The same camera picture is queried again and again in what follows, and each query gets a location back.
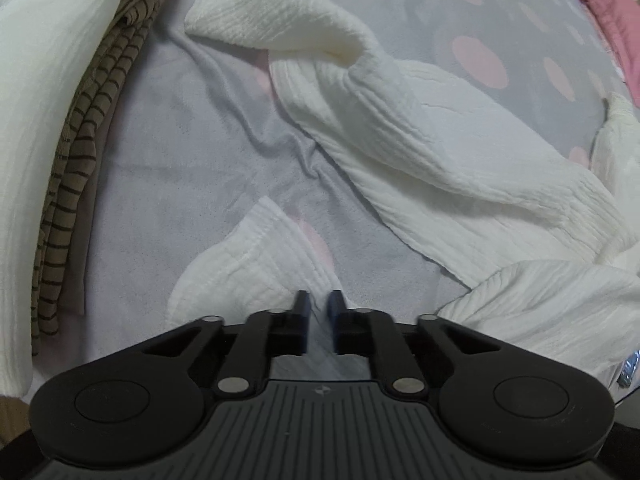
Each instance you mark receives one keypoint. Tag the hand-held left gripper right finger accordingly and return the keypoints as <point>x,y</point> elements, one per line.
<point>334,310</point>

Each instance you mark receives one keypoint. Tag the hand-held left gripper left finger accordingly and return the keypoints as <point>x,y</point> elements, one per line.
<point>303,307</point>

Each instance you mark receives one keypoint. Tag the white crinkle shirt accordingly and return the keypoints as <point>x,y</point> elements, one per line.
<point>425,160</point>

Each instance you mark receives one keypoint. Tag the grey pink-dotted bedsheet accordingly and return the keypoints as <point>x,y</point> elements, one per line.
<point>200,160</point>

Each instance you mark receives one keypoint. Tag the brown striped garment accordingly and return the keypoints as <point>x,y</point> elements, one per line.
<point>75,170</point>

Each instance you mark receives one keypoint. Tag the shiny plastic wrapper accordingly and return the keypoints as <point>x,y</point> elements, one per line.
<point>630,367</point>

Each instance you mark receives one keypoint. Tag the white gauze garment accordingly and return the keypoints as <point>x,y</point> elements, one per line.
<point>40,110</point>

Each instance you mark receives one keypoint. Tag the pink blanket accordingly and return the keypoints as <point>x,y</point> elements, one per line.
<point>610,5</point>

